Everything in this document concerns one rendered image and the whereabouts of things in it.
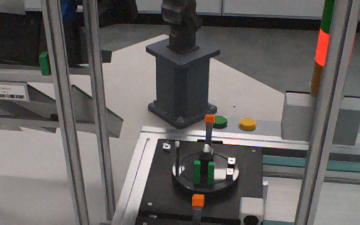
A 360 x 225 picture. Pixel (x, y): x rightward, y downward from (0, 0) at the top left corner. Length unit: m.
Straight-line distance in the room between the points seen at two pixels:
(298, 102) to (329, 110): 0.05
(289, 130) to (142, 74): 0.91
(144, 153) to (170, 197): 0.18
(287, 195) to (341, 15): 0.52
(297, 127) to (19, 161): 0.76
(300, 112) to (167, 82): 0.63
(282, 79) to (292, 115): 2.68
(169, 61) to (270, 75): 2.24
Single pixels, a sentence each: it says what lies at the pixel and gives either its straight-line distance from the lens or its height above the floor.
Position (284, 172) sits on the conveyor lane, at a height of 0.93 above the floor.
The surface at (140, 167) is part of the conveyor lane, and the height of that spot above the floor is 0.95.
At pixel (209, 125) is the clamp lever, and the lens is 1.06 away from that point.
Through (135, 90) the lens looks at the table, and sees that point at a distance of 1.60.
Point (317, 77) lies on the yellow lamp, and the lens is 0.80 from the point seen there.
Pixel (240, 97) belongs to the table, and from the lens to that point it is 1.57.
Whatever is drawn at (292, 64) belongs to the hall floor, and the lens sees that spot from 3.71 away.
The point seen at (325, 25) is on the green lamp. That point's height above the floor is 1.37.
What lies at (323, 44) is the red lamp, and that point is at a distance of 0.78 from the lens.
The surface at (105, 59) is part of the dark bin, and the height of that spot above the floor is 1.20.
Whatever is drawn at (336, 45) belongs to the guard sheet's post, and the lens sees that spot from 0.75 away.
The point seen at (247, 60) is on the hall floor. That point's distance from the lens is 3.71.
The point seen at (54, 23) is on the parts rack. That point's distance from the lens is 0.71.
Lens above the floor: 1.66
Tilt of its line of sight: 36 degrees down
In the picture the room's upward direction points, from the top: straight up
